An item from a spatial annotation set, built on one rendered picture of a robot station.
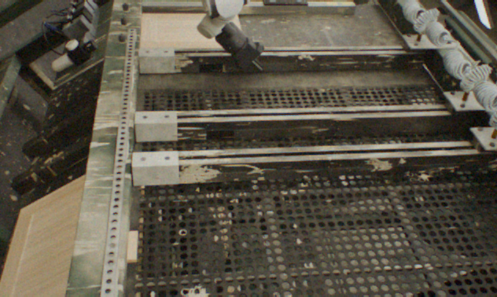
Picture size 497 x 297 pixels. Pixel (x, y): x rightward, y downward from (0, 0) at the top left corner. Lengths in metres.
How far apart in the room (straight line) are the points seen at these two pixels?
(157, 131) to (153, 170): 0.20
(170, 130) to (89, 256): 0.51
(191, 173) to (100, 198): 0.25
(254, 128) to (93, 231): 0.60
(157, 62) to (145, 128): 0.40
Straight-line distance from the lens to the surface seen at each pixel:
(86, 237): 1.35
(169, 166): 1.48
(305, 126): 1.70
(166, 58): 1.98
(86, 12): 2.25
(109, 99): 1.79
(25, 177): 2.26
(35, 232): 2.03
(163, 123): 1.63
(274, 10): 2.48
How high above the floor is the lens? 1.54
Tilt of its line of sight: 13 degrees down
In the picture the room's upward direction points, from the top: 63 degrees clockwise
